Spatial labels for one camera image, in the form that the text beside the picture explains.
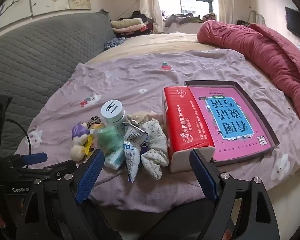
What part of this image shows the beige plush toy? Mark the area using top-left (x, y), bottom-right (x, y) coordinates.
top-left (126, 111), bottom-right (164, 128)

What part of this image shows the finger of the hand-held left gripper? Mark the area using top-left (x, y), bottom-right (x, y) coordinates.
top-left (7, 152), bottom-right (48, 167)

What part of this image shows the black wall television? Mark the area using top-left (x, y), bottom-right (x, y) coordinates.
top-left (285, 6), bottom-right (300, 42)

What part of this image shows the grey clothes heap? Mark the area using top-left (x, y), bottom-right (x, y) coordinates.
top-left (162, 11), bottom-right (218, 27)

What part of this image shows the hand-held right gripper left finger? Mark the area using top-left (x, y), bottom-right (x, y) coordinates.
top-left (15, 149), bottom-right (123, 240)

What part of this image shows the purple plush toy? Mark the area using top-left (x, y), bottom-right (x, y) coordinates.
top-left (70, 121), bottom-right (90, 160)

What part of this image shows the pink duvet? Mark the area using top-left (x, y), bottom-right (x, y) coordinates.
top-left (197, 20), bottom-right (300, 124)

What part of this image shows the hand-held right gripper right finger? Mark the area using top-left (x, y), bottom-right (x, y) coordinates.
top-left (140, 149), bottom-right (280, 240)

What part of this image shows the dark floral cloth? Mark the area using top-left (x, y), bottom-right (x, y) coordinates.
top-left (104, 37), bottom-right (127, 52)

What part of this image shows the pile of folded clothes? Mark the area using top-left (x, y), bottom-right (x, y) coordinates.
top-left (110, 17), bottom-right (153, 37)

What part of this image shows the green tissue pack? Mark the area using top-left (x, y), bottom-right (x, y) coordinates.
top-left (104, 145), bottom-right (127, 170)

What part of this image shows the red tissue pack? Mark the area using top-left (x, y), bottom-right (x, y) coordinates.
top-left (162, 86), bottom-right (216, 173)

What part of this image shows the leopard print scrunchie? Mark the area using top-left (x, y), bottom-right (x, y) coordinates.
top-left (87, 116), bottom-right (102, 129)

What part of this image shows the black cable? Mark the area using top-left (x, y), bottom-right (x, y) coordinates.
top-left (4, 119), bottom-right (32, 168)

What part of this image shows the floral fabric scrunchie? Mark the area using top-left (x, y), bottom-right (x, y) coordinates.
top-left (140, 120), bottom-right (169, 180)

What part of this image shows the green puff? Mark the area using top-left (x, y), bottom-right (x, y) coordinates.
top-left (96, 126), bottom-right (124, 153)

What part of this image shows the dark shallow cardboard box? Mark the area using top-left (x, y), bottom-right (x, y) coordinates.
top-left (184, 80), bottom-right (280, 167)

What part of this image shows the cream curtain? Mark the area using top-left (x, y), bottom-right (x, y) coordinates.
top-left (214, 0), bottom-right (250, 23)
top-left (132, 0), bottom-right (164, 34)

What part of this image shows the beige bed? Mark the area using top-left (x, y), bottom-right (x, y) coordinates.
top-left (84, 31), bottom-right (300, 240)

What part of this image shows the pink book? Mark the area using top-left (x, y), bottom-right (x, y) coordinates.
top-left (190, 86), bottom-right (274, 163)

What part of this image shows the white jar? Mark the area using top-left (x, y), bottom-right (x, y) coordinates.
top-left (101, 100), bottom-right (127, 130)

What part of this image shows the grey quilted sofa back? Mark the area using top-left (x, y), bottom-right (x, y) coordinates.
top-left (0, 11), bottom-right (117, 155)

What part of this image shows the white blue snack packet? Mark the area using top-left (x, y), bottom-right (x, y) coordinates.
top-left (122, 122), bottom-right (149, 183)

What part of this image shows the lilac printed blanket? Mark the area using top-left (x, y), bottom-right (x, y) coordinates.
top-left (15, 49), bottom-right (300, 213)

